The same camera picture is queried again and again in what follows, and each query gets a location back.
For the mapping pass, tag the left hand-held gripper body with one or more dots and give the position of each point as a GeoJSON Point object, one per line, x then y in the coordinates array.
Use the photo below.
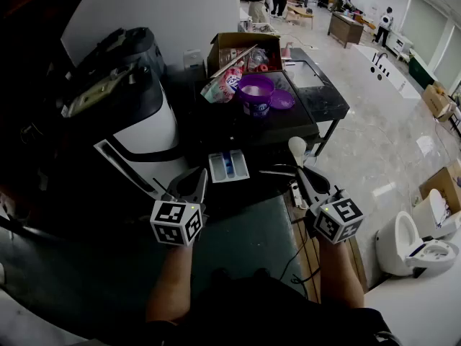
{"type": "Point", "coordinates": [173, 222]}

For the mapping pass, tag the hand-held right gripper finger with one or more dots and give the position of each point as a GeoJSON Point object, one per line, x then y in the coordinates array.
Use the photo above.
{"type": "Point", "coordinates": [318, 184]}
{"type": "Point", "coordinates": [304, 186]}

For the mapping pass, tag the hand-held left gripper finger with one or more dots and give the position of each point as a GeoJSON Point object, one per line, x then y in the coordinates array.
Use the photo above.
{"type": "Point", "coordinates": [202, 189]}
{"type": "Point", "coordinates": [180, 186]}

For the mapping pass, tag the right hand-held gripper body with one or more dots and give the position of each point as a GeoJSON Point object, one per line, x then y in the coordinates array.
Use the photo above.
{"type": "Point", "coordinates": [338, 222]}

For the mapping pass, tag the white detergent drawer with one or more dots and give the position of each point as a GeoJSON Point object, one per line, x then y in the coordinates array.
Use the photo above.
{"type": "Point", "coordinates": [218, 166]}

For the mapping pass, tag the white plastic spoon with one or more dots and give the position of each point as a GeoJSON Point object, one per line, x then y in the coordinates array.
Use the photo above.
{"type": "Point", "coordinates": [297, 146]}

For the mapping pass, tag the white powder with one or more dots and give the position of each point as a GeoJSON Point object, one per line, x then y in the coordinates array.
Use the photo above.
{"type": "Point", "coordinates": [256, 90]}

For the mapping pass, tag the person's left forearm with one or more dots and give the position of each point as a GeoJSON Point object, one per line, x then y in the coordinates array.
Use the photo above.
{"type": "Point", "coordinates": [169, 283]}

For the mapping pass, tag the person's right forearm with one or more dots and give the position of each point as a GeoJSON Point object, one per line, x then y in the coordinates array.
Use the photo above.
{"type": "Point", "coordinates": [340, 272]}

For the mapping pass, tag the pink detergent refill bag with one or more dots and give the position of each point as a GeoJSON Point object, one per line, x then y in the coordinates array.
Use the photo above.
{"type": "Point", "coordinates": [223, 85]}

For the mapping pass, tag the white power strip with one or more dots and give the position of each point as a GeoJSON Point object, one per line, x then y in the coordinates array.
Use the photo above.
{"type": "Point", "coordinates": [298, 195]}

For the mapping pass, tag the white and black appliance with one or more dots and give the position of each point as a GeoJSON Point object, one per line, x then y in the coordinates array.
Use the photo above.
{"type": "Point", "coordinates": [144, 135]}

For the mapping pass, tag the black marble table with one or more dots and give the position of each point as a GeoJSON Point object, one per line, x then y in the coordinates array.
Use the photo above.
{"type": "Point", "coordinates": [324, 99]}

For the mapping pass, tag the purple plastic lid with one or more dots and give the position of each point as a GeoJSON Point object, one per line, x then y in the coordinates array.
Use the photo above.
{"type": "Point", "coordinates": [282, 99]}

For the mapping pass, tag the purple plastic tub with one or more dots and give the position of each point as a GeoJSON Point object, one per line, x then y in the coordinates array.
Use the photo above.
{"type": "Point", "coordinates": [257, 105]}

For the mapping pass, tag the person's black shirt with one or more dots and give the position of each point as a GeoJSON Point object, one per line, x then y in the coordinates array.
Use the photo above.
{"type": "Point", "coordinates": [270, 312]}

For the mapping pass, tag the brown cardboard box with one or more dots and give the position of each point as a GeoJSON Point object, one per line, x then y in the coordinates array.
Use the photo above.
{"type": "Point", "coordinates": [437, 101]}
{"type": "Point", "coordinates": [448, 182]}

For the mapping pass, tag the red spool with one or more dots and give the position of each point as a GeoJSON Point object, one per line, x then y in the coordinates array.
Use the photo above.
{"type": "Point", "coordinates": [263, 67]}

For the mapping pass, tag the white dispenser box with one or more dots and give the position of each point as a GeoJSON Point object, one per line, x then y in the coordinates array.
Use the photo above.
{"type": "Point", "coordinates": [192, 60]}

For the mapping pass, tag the silver metal tube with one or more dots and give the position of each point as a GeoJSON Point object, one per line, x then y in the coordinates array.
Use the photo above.
{"type": "Point", "coordinates": [234, 60]}

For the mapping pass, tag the dark grey appliance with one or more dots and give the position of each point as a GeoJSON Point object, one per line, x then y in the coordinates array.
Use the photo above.
{"type": "Point", "coordinates": [140, 45]}

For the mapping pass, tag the open cardboard box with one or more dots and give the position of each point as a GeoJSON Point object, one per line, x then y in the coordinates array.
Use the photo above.
{"type": "Point", "coordinates": [230, 40]}

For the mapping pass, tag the dark green box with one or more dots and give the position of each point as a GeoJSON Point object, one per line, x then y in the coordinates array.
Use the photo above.
{"type": "Point", "coordinates": [421, 68]}

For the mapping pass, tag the wooden cabinet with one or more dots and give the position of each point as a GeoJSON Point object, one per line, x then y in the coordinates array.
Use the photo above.
{"type": "Point", "coordinates": [344, 29]}

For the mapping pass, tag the white cabinet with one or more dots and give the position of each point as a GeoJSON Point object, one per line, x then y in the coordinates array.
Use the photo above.
{"type": "Point", "coordinates": [399, 43]}

